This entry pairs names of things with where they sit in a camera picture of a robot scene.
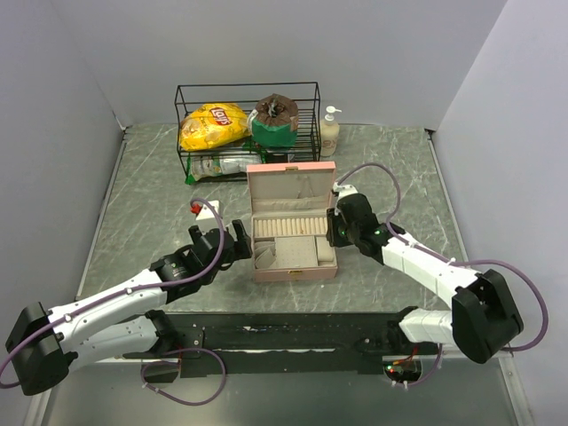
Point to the white green snack bag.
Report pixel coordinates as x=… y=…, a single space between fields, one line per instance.
x=214 y=166

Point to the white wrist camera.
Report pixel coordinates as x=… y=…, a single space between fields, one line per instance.
x=205 y=215
x=341 y=191

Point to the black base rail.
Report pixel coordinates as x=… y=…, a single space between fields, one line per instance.
x=263 y=343

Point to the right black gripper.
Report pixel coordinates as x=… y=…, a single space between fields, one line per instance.
x=331 y=233

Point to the yellow Lays chips bag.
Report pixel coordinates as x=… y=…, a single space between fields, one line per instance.
x=213 y=125

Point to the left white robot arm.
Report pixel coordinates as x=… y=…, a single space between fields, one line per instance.
x=45 y=345

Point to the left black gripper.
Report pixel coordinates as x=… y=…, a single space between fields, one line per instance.
x=241 y=248

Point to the brown green wrapped package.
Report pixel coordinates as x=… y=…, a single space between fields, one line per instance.
x=273 y=123

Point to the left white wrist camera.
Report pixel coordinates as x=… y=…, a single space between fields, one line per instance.
x=205 y=215

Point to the cream pump lotion bottle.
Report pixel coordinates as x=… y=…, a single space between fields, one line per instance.
x=329 y=131

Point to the pink jewelry box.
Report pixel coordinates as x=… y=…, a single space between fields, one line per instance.
x=289 y=203

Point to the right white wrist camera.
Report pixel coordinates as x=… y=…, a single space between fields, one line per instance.
x=341 y=191

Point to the black wire shelf rack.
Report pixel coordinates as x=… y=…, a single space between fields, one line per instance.
x=307 y=148

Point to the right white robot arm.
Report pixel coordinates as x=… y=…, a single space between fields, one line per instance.
x=482 y=316

